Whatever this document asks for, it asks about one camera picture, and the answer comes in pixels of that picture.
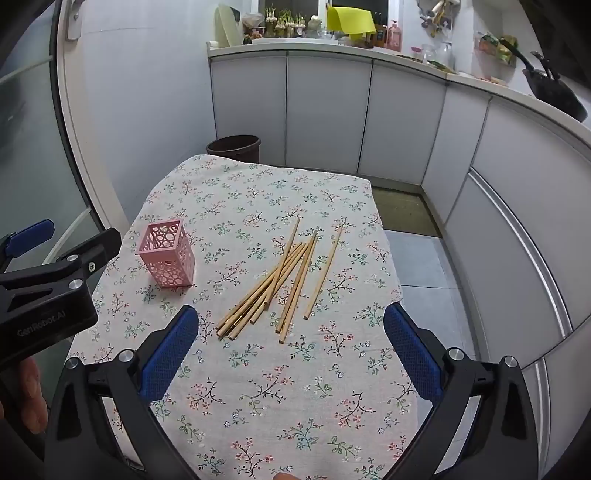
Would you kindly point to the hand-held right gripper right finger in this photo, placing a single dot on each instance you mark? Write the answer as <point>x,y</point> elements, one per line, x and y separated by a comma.
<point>413,355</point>

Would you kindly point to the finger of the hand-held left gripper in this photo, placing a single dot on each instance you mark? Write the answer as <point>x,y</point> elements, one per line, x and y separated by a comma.
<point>32,233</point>
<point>99,247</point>

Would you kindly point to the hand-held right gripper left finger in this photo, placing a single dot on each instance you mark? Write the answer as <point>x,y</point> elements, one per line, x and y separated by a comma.
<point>171,355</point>

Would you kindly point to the pink perforated utensil holder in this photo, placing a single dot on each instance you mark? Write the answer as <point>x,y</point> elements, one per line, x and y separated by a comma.
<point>161,258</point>

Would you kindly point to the pile of wooden chopsticks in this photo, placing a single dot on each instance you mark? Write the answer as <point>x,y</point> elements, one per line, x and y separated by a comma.
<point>270,281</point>

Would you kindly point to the person's left hand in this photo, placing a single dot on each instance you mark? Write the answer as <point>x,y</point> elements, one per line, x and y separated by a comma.
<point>32,397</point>

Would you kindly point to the glass sliding door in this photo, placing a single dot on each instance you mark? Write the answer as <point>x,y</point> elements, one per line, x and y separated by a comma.
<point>27,138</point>

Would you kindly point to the floral tablecloth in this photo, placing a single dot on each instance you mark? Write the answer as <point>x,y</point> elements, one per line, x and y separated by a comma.
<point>277,392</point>

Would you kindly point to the dark olive floor mat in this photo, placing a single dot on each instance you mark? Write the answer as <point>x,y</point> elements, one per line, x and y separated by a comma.
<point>401,212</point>

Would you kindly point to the dark brown trash bin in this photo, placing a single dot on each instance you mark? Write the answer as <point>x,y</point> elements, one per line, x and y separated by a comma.
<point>233,147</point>

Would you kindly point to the pale green cutting board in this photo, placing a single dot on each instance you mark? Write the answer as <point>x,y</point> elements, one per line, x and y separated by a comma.
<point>227,25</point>

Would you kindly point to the white kitchen cabinets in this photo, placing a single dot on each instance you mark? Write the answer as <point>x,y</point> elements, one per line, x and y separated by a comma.
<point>323,115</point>

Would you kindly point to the sprouting garlic pots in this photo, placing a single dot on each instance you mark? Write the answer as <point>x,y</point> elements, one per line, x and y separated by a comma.
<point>281,23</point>

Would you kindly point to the black wok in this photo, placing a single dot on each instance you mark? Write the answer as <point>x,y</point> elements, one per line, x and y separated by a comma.
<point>554,92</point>

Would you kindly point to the glass jar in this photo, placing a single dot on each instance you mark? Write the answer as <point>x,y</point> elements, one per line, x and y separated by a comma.
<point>444,53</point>

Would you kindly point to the window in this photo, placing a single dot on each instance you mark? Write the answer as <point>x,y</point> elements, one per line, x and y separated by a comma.
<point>309,9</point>

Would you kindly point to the colourful packet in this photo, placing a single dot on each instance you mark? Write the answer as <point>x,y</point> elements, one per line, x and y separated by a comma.
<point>496,48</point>

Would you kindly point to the pink bottle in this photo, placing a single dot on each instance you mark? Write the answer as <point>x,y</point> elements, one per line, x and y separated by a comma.
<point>394,38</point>

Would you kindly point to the brown bottle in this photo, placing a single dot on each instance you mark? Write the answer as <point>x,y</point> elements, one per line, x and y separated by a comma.
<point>381,38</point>

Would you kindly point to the yellow cloth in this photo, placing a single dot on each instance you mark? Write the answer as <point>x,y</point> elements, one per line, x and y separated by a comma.
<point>351,21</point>

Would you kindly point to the hanging kitchen tools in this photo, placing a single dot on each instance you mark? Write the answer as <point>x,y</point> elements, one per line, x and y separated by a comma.
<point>436,16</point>

